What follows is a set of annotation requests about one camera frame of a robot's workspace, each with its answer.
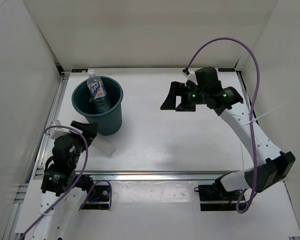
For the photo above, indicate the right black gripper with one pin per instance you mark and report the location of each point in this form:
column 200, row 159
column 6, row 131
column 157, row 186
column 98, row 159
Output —
column 177, row 89

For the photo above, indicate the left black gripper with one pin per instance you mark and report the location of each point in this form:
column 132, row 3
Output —
column 91, row 129

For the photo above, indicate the clear unlabelled plastic bottle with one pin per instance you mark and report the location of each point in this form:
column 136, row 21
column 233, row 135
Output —
column 107, row 148

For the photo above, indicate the green plastic bottle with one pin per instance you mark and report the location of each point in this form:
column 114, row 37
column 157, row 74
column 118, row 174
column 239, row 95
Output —
column 91, row 100

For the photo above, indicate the white blue label bottle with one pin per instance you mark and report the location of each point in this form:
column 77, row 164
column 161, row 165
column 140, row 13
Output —
column 98, row 92

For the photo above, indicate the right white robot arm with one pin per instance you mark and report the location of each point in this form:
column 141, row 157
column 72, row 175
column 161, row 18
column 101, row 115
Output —
column 270, row 163

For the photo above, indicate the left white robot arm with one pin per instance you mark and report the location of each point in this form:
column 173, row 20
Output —
column 63, row 191

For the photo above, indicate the dark green plastic bin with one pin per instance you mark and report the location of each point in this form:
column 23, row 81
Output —
column 108, row 122

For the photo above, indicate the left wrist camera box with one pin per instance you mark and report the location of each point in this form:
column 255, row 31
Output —
column 63, row 146

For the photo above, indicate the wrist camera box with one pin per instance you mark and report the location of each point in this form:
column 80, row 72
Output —
column 63, row 146
column 207, row 79

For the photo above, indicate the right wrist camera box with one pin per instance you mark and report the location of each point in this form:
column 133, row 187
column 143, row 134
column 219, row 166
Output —
column 207, row 79

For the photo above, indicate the aluminium table front rail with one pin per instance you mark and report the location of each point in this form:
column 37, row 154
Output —
column 155, row 175

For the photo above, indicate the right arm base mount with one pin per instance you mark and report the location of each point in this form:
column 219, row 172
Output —
column 213, row 200

